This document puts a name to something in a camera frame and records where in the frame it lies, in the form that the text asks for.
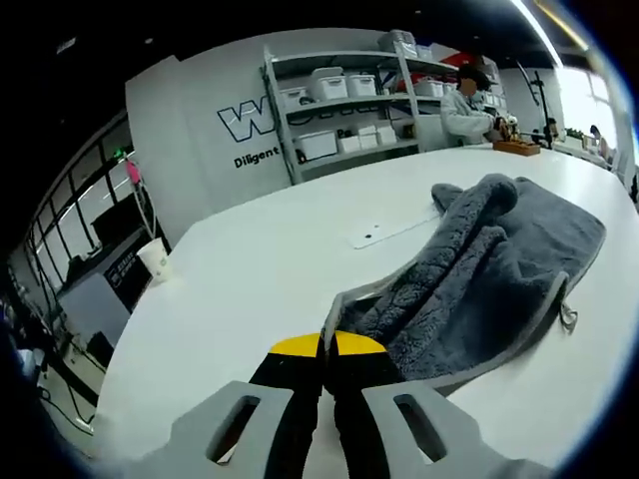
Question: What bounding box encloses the grey towel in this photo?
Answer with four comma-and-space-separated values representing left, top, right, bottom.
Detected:
323, 172, 608, 393

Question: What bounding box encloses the white paper cup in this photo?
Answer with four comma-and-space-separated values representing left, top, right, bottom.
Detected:
135, 238, 174, 286

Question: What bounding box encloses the black cylindrical bin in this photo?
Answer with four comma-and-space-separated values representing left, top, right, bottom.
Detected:
88, 331, 116, 368

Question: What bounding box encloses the grey counter cabinet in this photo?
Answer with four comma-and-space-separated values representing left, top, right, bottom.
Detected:
55, 232, 162, 345

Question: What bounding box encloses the black monitor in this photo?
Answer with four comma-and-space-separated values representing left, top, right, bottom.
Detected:
91, 203, 147, 245

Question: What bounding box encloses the grey metal shelf rack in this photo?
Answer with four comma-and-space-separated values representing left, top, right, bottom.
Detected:
388, 29, 500, 114
262, 43, 421, 185

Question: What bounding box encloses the wooden tray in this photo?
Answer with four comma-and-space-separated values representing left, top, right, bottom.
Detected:
492, 139, 541, 157

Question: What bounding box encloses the metal shelf with white bins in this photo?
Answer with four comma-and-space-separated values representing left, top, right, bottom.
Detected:
279, 28, 500, 156

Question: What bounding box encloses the long ceiling light strip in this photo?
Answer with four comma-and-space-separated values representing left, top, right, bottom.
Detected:
511, 0, 563, 69

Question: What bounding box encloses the black camera stand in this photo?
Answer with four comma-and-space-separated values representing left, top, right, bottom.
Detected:
516, 58, 560, 150

